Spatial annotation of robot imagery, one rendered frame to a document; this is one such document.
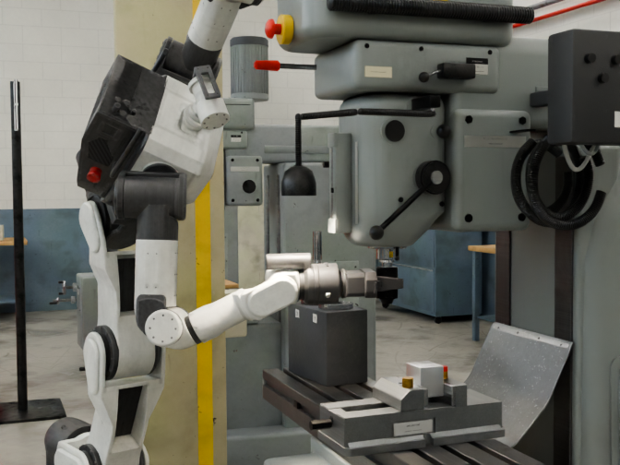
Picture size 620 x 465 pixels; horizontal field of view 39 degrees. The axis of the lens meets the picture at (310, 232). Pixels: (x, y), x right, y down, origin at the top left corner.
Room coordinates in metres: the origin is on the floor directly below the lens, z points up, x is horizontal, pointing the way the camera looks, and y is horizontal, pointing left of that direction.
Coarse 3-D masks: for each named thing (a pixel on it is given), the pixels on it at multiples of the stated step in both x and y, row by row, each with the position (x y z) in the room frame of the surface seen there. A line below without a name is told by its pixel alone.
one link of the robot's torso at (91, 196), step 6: (90, 192) 2.30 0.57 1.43; (90, 198) 2.30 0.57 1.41; (96, 198) 2.27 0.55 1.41; (96, 204) 2.25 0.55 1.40; (102, 204) 2.24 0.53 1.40; (102, 210) 2.24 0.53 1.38; (102, 216) 2.24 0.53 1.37; (108, 216) 2.24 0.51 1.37; (102, 222) 2.24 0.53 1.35; (108, 222) 2.24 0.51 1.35; (108, 228) 2.25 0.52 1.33; (114, 228) 2.25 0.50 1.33
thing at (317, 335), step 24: (288, 312) 2.35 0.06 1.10; (312, 312) 2.23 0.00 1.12; (336, 312) 2.18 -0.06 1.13; (360, 312) 2.21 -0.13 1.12; (312, 336) 2.23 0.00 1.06; (336, 336) 2.17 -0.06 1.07; (360, 336) 2.21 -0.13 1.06; (312, 360) 2.23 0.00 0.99; (336, 360) 2.17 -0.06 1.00; (360, 360) 2.21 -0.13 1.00; (336, 384) 2.17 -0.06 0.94
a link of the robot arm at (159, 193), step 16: (128, 176) 1.89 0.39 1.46; (128, 192) 1.86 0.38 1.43; (144, 192) 1.86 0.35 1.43; (160, 192) 1.86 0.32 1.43; (128, 208) 1.86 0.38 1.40; (144, 208) 1.86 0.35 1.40; (160, 208) 1.86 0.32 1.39; (144, 224) 1.86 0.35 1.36; (160, 224) 1.86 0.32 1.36; (176, 224) 1.89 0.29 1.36; (176, 240) 1.89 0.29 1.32
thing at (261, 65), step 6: (258, 60) 1.90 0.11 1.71; (264, 60) 1.91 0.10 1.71; (270, 60) 1.91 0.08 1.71; (276, 60) 1.92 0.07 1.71; (258, 66) 1.90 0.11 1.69; (264, 66) 1.90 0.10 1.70; (270, 66) 1.91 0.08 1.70; (276, 66) 1.91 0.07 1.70; (282, 66) 1.92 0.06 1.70; (288, 66) 1.92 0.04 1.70; (294, 66) 1.93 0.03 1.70; (300, 66) 1.93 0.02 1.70; (306, 66) 1.94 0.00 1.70; (312, 66) 1.94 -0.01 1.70
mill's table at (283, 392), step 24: (264, 384) 2.38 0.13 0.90; (288, 384) 2.20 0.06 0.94; (312, 384) 2.20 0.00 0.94; (360, 384) 2.22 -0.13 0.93; (288, 408) 2.18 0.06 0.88; (312, 408) 2.02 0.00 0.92; (312, 432) 2.02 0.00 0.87; (360, 456) 1.76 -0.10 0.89; (384, 456) 1.65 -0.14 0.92; (408, 456) 1.60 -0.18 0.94; (432, 456) 1.60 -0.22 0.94; (456, 456) 1.60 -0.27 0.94; (480, 456) 1.60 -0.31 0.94; (504, 456) 1.60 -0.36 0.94; (528, 456) 1.60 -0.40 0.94
